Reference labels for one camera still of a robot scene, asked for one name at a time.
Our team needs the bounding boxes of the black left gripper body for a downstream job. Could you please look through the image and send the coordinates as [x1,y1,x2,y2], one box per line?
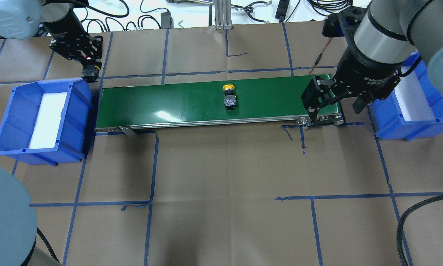
[49,35,103,63]

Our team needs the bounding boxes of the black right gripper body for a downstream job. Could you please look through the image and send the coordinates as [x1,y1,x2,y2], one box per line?
[332,50,402,100]

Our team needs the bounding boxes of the yellow mushroom push button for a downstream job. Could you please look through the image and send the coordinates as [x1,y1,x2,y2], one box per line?
[223,84,237,111]

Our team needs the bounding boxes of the red mushroom push button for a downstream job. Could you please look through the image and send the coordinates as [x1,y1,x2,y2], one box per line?
[81,64,100,83]

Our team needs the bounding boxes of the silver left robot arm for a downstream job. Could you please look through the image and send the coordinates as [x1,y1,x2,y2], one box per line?
[0,0,102,76]

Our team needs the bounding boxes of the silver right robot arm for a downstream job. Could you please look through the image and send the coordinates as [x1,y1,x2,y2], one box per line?
[297,0,443,127]

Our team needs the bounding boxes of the blue right storage bin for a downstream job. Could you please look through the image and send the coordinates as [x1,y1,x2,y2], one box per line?
[370,62,443,141]

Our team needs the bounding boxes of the blue storage bin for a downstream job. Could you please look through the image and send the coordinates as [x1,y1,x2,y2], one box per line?
[370,62,443,141]
[0,78,93,166]

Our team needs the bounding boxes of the white foam pad right bin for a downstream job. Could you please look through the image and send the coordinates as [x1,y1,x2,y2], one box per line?
[394,71,435,122]

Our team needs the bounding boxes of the white foam pad bin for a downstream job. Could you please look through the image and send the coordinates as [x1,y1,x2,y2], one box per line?
[394,71,435,122]
[28,92,67,149]

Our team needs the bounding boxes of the green conveyor belt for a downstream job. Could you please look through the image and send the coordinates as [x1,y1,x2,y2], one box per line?
[94,73,346,135]

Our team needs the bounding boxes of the black power adapter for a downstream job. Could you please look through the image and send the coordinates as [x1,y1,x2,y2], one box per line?
[160,11,174,29]

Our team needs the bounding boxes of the white foam pad left bin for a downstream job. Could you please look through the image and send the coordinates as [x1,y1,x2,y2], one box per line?
[28,92,67,149]

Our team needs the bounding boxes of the blue left storage bin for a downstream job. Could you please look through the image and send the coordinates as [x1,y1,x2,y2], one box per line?
[0,78,93,166]

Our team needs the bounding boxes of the silver reach grabber tool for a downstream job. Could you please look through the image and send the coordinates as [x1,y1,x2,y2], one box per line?
[231,0,274,23]

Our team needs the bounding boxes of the red black conveyor wires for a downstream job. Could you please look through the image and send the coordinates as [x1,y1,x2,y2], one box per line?
[307,35,334,76]

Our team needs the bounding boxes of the aluminium frame post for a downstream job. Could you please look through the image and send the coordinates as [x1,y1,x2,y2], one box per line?
[214,0,232,30]

